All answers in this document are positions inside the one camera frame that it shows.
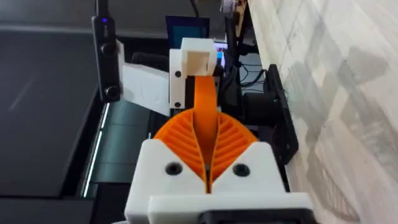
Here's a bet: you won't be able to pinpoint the black rail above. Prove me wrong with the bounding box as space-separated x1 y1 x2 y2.
266 63 300 166

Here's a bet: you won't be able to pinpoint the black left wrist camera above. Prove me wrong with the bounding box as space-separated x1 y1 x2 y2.
91 14 122 103

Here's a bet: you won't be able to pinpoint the black cables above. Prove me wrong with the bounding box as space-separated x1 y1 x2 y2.
238 60 267 93

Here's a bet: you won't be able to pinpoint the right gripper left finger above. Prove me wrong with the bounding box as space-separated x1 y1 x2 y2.
124 108 208 222

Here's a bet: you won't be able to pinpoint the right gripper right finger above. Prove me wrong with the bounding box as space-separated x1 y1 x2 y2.
209 111 287 194

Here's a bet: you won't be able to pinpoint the dark computer monitor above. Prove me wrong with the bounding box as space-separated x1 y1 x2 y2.
165 15 211 49

